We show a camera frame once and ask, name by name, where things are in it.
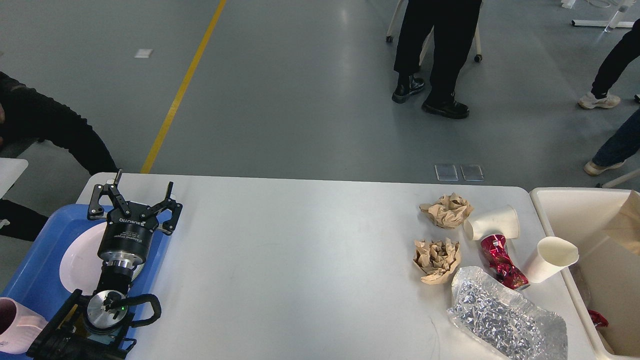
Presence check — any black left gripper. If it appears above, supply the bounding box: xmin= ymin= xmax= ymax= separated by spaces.
xmin=88 ymin=169 xmax=184 ymax=268

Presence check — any pink plate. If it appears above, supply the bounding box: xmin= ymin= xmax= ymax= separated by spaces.
xmin=59 ymin=221 xmax=137 ymax=296

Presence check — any brown paper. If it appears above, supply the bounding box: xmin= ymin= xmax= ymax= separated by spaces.
xmin=419 ymin=193 xmax=474 ymax=229
xmin=413 ymin=238 xmax=462 ymax=285

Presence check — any silver foil plastic bag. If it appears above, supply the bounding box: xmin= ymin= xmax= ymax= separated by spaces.
xmin=447 ymin=266 xmax=569 ymax=360

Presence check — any teal mug yellow inside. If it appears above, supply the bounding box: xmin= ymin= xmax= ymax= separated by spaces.
xmin=58 ymin=304 xmax=122 ymax=347

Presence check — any brown paper bag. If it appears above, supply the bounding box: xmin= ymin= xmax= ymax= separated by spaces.
xmin=574 ymin=189 xmax=639 ymax=358

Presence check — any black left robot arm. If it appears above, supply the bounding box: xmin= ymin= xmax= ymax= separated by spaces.
xmin=26 ymin=171 xmax=183 ymax=360

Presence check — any blue plastic tray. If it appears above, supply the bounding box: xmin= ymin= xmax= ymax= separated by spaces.
xmin=0 ymin=203 xmax=175 ymax=360

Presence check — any white side table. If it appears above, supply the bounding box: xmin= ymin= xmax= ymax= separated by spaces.
xmin=0 ymin=157 xmax=29 ymax=198

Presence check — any seated person in black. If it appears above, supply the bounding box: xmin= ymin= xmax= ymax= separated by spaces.
xmin=0 ymin=72 xmax=118 ymax=242

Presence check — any pink mug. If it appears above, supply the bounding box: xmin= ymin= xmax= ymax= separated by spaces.
xmin=0 ymin=297 xmax=48 ymax=354

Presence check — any white rolling chair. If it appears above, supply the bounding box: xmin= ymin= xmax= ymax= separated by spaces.
xmin=385 ymin=0 xmax=483 ymax=66

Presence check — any metal floor plate left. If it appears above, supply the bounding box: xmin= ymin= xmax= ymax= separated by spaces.
xmin=434 ymin=163 xmax=459 ymax=182

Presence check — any metal floor plate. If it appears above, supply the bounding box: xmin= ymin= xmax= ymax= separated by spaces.
xmin=460 ymin=164 xmax=485 ymax=182
xmin=434 ymin=163 xmax=459 ymax=182

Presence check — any metal floor plate right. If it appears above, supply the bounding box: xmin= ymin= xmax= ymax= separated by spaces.
xmin=460 ymin=164 xmax=485 ymax=182

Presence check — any crushed red can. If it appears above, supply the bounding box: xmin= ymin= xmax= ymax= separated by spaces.
xmin=480 ymin=234 xmax=530 ymax=291

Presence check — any white paper cup lying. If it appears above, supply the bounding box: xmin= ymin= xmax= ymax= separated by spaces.
xmin=462 ymin=205 xmax=521 ymax=241

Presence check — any standing person in black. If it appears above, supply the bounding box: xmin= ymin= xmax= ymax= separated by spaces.
xmin=391 ymin=0 xmax=482 ymax=119

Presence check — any white paper cup right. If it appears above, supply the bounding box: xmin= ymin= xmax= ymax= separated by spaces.
xmin=523 ymin=236 xmax=579 ymax=283

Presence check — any white chair leg right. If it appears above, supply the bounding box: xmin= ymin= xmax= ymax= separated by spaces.
xmin=596 ymin=168 xmax=640 ymax=189

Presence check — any red item in bin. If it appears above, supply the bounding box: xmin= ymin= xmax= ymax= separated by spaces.
xmin=587 ymin=309 xmax=610 ymax=328

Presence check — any beige plastic bin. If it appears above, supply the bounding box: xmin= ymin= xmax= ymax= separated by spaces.
xmin=530 ymin=187 xmax=639 ymax=360

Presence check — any person in blue jeans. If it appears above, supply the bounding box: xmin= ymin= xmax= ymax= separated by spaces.
xmin=583 ymin=110 xmax=640 ymax=176

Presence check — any white floor stand base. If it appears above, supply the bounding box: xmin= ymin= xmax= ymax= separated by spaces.
xmin=570 ymin=0 xmax=639 ymax=32

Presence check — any person with white sneakers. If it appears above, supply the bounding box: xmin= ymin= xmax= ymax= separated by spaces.
xmin=577 ymin=19 xmax=640 ymax=110

